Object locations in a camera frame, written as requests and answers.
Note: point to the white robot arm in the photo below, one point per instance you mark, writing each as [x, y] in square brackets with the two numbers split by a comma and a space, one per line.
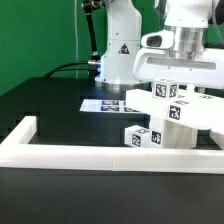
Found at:
[177, 51]

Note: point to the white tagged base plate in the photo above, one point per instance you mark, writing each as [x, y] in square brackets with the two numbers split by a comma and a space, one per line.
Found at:
[105, 106]

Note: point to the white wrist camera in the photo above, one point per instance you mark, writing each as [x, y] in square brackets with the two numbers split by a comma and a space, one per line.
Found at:
[161, 40]

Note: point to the white chair seat part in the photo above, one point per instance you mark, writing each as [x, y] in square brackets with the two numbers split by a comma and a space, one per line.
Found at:
[175, 136]

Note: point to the white U-shaped fence frame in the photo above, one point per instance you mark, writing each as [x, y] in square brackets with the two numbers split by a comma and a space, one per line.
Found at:
[16, 151]

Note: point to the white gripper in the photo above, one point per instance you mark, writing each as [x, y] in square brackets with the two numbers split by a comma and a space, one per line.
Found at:
[205, 70]

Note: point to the white chair back part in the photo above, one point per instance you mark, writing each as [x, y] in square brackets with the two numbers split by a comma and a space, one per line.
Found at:
[189, 108]

